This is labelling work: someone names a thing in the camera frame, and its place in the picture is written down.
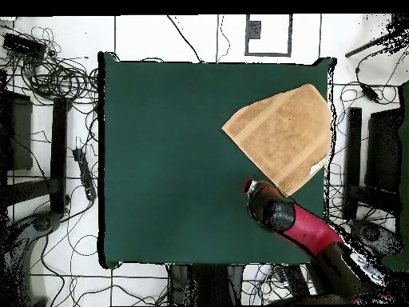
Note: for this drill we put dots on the dark curved stand base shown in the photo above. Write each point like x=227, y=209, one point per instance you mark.
x=374, y=235
x=41, y=222

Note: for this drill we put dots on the black upright post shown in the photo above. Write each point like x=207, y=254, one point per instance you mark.
x=353, y=144
x=59, y=153

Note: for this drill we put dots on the black horizontal beam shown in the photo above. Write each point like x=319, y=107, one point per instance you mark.
x=374, y=198
x=28, y=192

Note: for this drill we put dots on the black adapter box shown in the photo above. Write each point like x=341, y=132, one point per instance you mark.
x=22, y=44

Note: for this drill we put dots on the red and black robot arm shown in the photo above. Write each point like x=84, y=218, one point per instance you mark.
x=306, y=230

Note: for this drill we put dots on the dark green table cloth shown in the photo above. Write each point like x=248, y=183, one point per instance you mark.
x=159, y=192

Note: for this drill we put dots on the black rectangular box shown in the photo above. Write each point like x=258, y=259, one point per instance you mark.
x=295, y=281

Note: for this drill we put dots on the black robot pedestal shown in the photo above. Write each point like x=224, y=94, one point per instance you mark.
x=204, y=284

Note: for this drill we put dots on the grey square floor frame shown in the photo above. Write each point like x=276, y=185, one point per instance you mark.
x=290, y=35

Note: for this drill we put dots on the dark flat panel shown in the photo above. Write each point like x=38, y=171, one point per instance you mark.
x=383, y=150
x=19, y=134

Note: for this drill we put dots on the black rod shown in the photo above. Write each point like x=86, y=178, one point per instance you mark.
x=367, y=47

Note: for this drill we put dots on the black power strip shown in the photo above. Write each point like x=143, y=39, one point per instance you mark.
x=84, y=172

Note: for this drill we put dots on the tan terry towel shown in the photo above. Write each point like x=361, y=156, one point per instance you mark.
x=281, y=134

